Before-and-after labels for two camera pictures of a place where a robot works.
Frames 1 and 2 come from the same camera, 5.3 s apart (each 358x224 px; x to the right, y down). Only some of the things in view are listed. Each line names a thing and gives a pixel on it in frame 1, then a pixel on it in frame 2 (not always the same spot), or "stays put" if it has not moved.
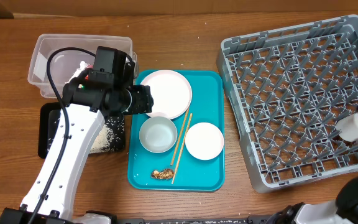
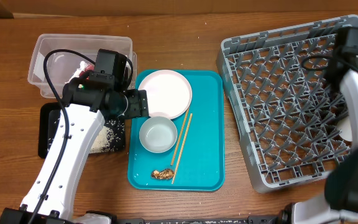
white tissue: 82,65 stays put
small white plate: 204,140 -> 344,125
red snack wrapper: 88,66 stays put
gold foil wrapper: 165,174 stays put
